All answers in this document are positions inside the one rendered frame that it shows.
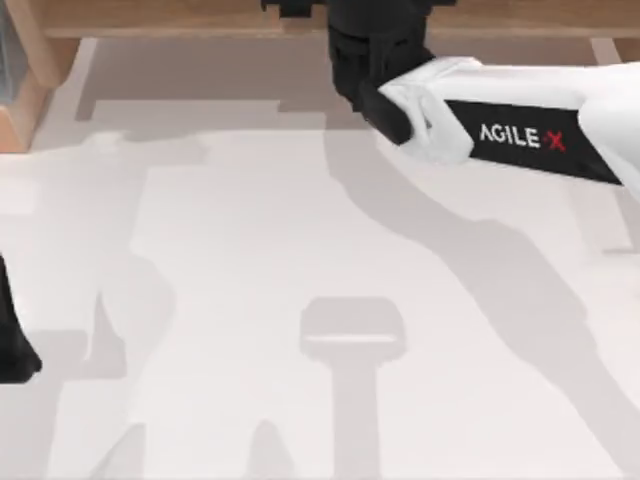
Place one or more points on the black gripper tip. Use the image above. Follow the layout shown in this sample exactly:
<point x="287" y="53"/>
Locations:
<point x="12" y="345"/>

